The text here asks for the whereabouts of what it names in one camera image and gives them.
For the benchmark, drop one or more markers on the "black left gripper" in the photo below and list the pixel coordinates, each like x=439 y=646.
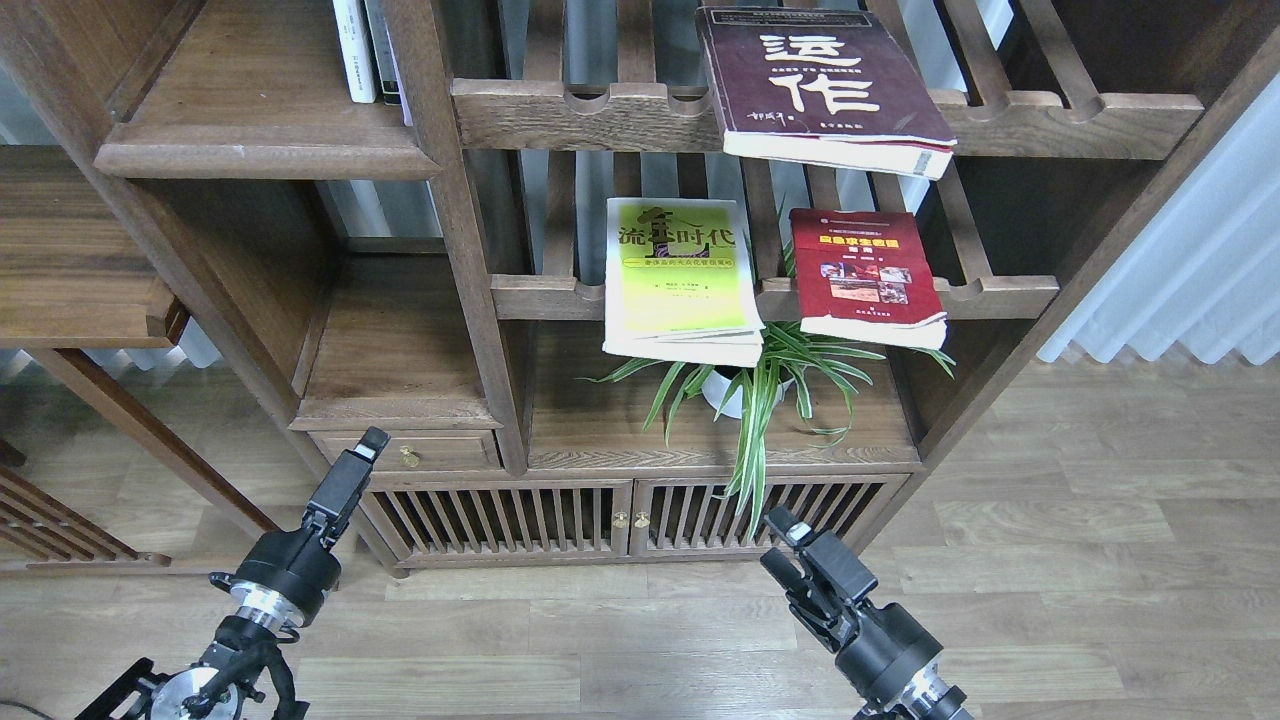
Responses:
x=284 y=579

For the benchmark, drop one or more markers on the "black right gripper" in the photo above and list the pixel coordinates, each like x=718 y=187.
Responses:
x=887 y=656

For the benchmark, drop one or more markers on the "red book with photos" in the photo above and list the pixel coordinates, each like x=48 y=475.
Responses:
x=862 y=276

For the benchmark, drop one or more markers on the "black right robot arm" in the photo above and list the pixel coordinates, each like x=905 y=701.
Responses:
x=889 y=658

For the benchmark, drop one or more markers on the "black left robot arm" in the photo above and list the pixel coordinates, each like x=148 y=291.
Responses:
x=216 y=685

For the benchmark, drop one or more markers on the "brass drawer knob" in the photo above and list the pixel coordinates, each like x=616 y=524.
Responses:
x=409 y=456

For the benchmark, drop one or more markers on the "white plant pot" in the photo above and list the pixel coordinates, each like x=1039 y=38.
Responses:
x=716 y=390

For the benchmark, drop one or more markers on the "green spider plant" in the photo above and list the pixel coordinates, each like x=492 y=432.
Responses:
x=807 y=358

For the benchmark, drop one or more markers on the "dark wooden bookshelf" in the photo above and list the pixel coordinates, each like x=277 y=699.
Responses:
x=434 y=281

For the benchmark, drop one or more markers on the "yellow-green book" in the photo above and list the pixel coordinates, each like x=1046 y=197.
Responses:
x=678 y=282

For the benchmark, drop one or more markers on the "pale purple upright book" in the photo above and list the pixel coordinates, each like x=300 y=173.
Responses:
x=404 y=103

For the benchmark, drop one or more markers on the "dark upright book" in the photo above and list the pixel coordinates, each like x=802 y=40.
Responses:
x=383 y=52

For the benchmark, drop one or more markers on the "white upright book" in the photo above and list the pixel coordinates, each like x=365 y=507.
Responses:
x=355 y=48

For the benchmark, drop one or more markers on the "maroon book white characters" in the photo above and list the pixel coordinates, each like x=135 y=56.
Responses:
x=820 y=86

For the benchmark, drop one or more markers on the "white curtain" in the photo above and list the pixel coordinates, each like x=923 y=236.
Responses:
x=1202 y=278

